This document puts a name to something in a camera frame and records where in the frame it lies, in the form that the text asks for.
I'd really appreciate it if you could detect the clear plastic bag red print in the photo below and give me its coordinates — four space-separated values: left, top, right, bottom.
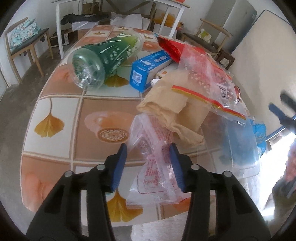
126 113 189 207

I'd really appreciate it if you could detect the clear zip bag red stripe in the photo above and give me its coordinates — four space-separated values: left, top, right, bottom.
171 43 247 126

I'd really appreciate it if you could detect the red snack bag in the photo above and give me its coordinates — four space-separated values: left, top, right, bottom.
154 33 185 63

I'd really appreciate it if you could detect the blue plastic bag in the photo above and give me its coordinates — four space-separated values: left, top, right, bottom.
250 119 266 157

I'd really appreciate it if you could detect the white mattress blue trim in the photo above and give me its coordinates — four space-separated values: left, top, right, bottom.
230 10 295 136

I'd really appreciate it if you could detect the patterned tablecloth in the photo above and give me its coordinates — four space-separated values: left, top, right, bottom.
20 24 262 227

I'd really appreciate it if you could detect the grey refrigerator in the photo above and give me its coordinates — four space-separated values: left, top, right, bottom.
205 0 257 53

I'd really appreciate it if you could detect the crumpled brown paper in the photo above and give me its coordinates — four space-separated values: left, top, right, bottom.
137 69 211 147

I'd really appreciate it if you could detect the blue white carton box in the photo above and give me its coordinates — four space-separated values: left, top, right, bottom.
129 50 172 93

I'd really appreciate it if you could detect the green plastic bottle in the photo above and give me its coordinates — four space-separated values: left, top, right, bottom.
67 30 145 89

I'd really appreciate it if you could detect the white foam packaging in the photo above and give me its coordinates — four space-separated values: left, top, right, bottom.
110 12 151 30

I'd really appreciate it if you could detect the wooden chair with cushion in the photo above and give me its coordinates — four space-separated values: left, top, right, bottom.
4 17 54 83

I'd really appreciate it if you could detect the floral cushion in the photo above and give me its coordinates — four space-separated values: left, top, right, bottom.
8 19 41 50

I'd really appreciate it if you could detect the white metal shelf table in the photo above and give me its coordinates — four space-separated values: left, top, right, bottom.
51 0 192 58

